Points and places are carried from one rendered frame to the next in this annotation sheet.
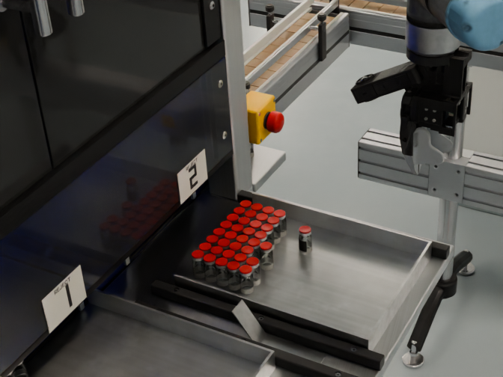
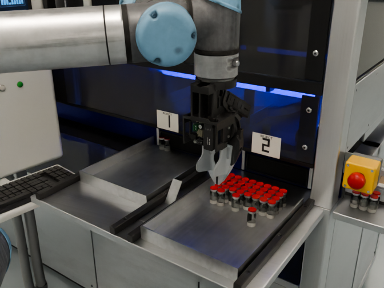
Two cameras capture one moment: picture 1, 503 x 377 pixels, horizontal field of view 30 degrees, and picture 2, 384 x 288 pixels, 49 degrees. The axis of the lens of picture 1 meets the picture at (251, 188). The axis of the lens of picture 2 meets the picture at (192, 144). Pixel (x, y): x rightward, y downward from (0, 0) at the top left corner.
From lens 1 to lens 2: 1.58 m
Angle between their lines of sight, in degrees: 80
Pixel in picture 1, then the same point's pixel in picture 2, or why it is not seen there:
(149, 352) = (172, 175)
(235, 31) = (337, 86)
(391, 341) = (151, 249)
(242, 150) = (323, 175)
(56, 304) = (162, 119)
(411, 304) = (184, 263)
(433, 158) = (200, 165)
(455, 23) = not seen: hidden behind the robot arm
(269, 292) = (210, 209)
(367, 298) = (195, 244)
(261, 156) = (372, 216)
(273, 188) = not seen: outside the picture
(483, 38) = not seen: hidden behind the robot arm
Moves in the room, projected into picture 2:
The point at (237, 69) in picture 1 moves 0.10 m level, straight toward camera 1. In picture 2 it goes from (332, 115) to (290, 114)
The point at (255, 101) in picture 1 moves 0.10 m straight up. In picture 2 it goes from (362, 161) to (369, 123)
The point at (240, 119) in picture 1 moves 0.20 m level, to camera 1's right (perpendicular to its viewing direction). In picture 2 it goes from (327, 152) to (348, 191)
